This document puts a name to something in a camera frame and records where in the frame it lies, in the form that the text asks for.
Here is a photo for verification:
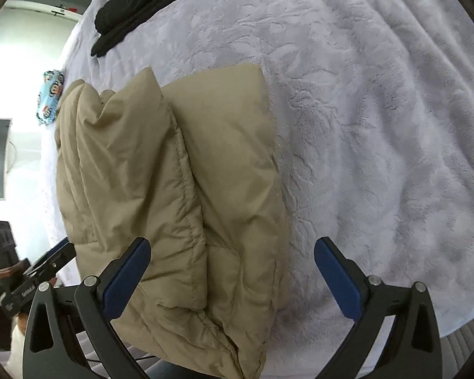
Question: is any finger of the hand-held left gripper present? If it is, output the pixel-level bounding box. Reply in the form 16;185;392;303
31;238;71;270
24;245;77;285

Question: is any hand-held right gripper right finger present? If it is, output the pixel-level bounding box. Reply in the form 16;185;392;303
314;237;443;379

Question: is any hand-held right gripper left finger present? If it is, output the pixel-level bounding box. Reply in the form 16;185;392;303
21;237;151;379

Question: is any tan puffer jacket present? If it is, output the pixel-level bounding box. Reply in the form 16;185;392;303
54;64;291;379

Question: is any person's left forearm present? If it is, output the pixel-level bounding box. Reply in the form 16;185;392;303
6;312;29;379

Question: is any person's left hand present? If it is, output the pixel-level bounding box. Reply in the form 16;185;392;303
0;258;31;283

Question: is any blue monkey print cloth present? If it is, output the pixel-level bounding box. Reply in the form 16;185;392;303
37;70;66;126

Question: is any lavender plush blanket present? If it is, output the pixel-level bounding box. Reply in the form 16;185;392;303
39;0;474;379

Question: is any white door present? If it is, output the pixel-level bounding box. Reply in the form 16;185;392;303
2;0;83;22

